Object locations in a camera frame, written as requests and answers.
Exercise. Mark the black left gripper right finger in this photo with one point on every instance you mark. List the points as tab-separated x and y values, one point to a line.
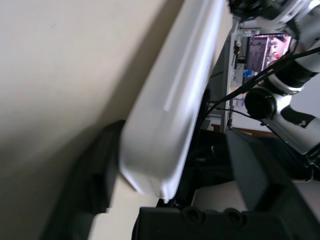
252	170

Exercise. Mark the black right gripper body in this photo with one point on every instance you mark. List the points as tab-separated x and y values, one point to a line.
250	7

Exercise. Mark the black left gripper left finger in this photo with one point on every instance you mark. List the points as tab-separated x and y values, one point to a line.
100	162

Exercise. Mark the white Unitree pencil case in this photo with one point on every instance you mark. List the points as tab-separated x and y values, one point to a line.
170	112

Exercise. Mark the dark robot torso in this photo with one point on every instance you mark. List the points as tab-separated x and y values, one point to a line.
212	160

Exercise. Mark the lit computer monitor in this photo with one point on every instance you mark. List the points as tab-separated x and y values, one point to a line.
262	52

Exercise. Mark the white metal rack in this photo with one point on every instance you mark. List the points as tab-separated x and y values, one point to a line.
231	75

